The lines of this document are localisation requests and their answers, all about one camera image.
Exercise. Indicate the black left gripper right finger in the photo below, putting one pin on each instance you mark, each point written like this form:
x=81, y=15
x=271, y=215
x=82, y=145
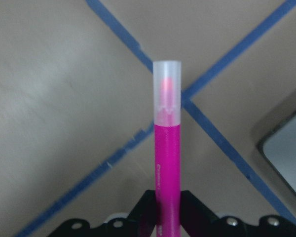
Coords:
x=199, y=221

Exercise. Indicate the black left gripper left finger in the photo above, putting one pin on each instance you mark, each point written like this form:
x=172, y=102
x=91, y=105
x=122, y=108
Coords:
x=140, y=222

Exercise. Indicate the pink marker pen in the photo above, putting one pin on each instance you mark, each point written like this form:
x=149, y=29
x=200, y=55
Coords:
x=167, y=146

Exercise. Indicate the grey closed laptop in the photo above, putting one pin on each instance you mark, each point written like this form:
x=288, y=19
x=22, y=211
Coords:
x=278, y=148

